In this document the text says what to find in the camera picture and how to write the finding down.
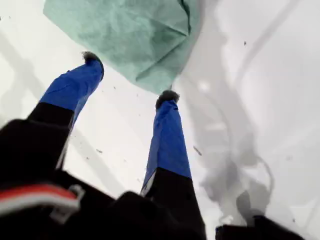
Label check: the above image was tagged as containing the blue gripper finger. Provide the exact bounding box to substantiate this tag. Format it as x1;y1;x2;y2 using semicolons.
140;89;201;202
26;50;105;131

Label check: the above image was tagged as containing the pale green T-shirt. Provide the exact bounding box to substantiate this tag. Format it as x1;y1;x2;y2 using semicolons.
42;0;204;95

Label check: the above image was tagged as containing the red white gripper wire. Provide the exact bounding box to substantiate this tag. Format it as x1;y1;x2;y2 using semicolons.
0;183;85;224

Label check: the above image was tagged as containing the black camera stalk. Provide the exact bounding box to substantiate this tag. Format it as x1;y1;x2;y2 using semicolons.
215;215;307;240

